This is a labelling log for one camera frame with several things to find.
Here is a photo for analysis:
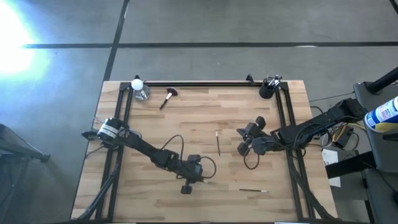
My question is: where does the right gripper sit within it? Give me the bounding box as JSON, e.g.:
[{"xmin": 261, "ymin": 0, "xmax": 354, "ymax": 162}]
[{"xmin": 236, "ymin": 123, "xmax": 277, "ymax": 157}]

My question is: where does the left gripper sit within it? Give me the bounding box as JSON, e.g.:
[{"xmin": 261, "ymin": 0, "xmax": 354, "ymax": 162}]
[{"xmin": 174, "ymin": 155, "xmax": 206, "ymax": 195}]

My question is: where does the black mesh pen cup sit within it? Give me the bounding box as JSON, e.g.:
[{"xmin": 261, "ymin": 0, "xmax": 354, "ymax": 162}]
[{"xmin": 258, "ymin": 79, "xmax": 276, "ymax": 100}]

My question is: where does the wide-headed powder brush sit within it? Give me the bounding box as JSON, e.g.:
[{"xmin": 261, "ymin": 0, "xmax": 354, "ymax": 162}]
[{"xmin": 159, "ymin": 87, "xmax": 179, "ymax": 111}]

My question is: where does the white paper sheet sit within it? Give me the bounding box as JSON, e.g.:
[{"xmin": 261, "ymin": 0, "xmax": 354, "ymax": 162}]
[{"xmin": 322, "ymin": 148, "xmax": 342, "ymax": 188}]

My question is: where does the black power box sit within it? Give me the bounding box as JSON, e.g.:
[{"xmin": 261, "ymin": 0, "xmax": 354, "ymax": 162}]
[{"xmin": 334, "ymin": 126, "xmax": 354, "ymax": 148}]

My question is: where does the clear glass bowl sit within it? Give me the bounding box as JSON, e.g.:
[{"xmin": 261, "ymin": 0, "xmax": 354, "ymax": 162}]
[{"xmin": 133, "ymin": 84, "xmax": 152, "ymax": 101}]

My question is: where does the grey metal cart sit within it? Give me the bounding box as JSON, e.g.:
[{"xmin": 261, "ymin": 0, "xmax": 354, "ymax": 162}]
[{"xmin": 325, "ymin": 80, "xmax": 398, "ymax": 224}]

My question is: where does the white blue wipes canister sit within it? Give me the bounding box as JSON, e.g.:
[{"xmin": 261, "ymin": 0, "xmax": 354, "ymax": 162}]
[{"xmin": 364, "ymin": 95, "xmax": 398, "ymax": 133}]

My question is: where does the black pole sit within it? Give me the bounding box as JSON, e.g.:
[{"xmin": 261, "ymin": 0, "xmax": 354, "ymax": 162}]
[{"xmin": 366, "ymin": 66, "xmax": 398, "ymax": 95}]

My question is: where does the dark floor stand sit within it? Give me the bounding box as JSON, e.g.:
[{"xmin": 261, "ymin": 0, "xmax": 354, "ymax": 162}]
[{"xmin": 0, "ymin": 123, "xmax": 51, "ymax": 224}]

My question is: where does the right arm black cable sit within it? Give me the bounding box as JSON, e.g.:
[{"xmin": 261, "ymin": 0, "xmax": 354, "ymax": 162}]
[{"xmin": 243, "ymin": 148, "xmax": 261, "ymax": 170}]

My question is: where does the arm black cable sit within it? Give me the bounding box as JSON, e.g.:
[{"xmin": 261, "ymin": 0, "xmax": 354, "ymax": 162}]
[
  {"xmin": 243, "ymin": 148, "xmax": 261, "ymax": 170},
  {"xmin": 159, "ymin": 134, "xmax": 218, "ymax": 180}
]

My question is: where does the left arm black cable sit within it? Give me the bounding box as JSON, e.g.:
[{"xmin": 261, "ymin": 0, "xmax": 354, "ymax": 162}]
[{"xmin": 159, "ymin": 134, "xmax": 218, "ymax": 180}]

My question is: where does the black aluminium table frame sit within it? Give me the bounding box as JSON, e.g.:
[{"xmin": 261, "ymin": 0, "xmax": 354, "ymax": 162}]
[{"xmin": 73, "ymin": 80, "xmax": 338, "ymax": 224}]

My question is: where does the yellow cable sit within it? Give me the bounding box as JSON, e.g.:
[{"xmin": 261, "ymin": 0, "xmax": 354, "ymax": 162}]
[{"xmin": 331, "ymin": 121, "xmax": 366, "ymax": 144}]

